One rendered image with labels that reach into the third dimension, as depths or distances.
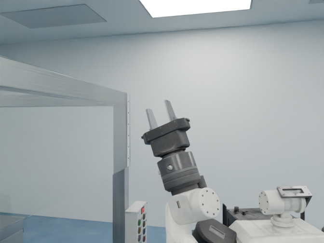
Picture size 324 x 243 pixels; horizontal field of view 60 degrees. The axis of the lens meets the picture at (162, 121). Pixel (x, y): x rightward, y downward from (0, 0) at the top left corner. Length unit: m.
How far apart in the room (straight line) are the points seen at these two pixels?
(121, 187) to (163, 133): 0.70
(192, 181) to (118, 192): 0.74
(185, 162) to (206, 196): 0.09
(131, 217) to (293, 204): 0.73
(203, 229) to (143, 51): 3.74
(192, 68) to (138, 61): 0.84
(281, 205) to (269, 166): 3.29
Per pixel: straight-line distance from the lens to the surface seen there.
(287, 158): 4.16
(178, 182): 0.63
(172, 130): 0.66
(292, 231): 0.92
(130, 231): 1.37
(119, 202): 1.35
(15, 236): 0.82
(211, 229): 0.84
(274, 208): 0.85
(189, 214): 0.64
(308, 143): 4.19
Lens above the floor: 1.59
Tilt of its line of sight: level
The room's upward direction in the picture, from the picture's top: straight up
